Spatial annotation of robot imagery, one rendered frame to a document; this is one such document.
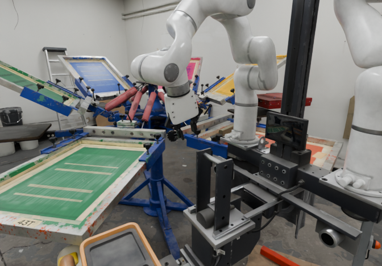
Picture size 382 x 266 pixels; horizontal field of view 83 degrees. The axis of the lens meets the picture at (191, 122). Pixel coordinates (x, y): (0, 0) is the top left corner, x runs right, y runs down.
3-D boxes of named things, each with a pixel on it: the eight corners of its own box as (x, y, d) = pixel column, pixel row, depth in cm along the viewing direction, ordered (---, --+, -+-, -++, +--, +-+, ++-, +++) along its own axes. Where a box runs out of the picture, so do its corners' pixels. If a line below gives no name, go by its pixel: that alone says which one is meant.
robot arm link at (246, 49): (223, -12, 79) (271, -27, 66) (242, 81, 98) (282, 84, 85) (196, -1, 73) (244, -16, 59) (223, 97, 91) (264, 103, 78)
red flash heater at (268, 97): (283, 100, 281) (284, 91, 278) (313, 107, 240) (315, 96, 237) (243, 103, 261) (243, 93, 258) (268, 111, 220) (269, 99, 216)
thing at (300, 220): (314, 206, 148) (324, 147, 137) (295, 247, 115) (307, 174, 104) (309, 204, 150) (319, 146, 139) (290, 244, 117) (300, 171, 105)
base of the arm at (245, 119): (239, 148, 86) (241, 109, 81) (218, 138, 96) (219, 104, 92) (265, 140, 94) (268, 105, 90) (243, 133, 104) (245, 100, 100)
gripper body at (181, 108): (186, 79, 72) (191, 109, 78) (158, 90, 68) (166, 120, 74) (197, 86, 66) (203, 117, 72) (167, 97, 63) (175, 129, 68)
